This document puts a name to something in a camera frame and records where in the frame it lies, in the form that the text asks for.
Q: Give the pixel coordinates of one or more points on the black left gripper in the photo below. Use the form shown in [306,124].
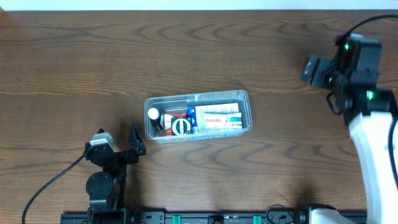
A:
[119,154]

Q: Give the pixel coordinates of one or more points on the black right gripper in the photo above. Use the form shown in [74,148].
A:
[321,73]

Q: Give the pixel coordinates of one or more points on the dark bottle white cap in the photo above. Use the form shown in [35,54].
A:
[156,118]

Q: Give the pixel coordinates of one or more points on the red Panadol box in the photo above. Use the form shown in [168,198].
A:
[168,122]

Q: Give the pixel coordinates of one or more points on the green square box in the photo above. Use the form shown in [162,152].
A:
[181,126]

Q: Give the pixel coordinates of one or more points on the blue fever patch box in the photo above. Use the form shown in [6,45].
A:
[196,113]

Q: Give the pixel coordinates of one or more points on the white Panadol box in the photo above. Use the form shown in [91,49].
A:
[222,121]

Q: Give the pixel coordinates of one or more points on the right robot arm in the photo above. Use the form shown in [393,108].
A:
[370,113]

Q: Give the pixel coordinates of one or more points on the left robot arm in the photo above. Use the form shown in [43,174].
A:
[106,188]

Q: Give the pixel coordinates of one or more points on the clear plastic container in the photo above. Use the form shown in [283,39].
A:
[180,103]

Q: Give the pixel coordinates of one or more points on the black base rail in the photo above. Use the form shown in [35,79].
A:
[209,218]

